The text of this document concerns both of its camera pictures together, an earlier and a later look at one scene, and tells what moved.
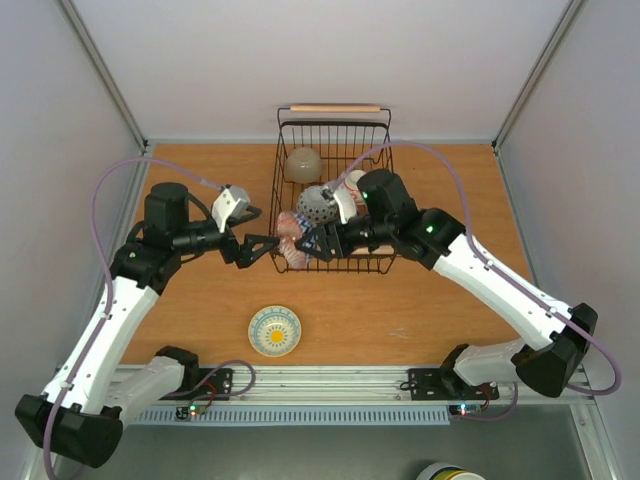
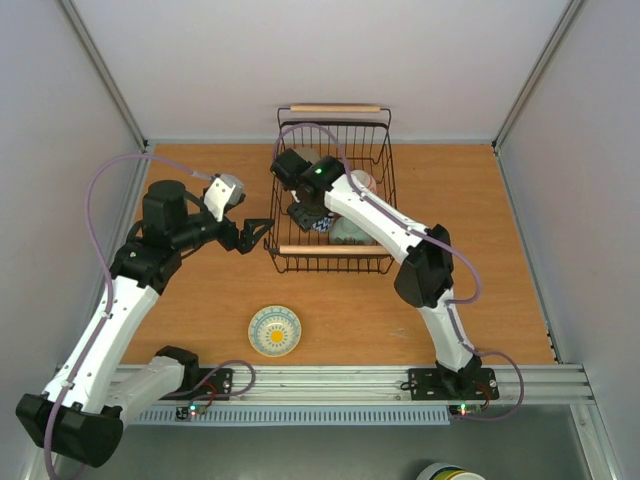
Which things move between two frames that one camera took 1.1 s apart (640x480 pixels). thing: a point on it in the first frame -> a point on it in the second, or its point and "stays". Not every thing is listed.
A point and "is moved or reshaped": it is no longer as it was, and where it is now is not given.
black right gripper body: (331, 241) -> (302, 216)
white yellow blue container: (446, 471) stays
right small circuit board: (464, 409) stays
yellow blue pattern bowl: (274, 331) stays
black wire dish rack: (321, 151) stays
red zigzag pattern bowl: (289, 232) is moved or reshaped
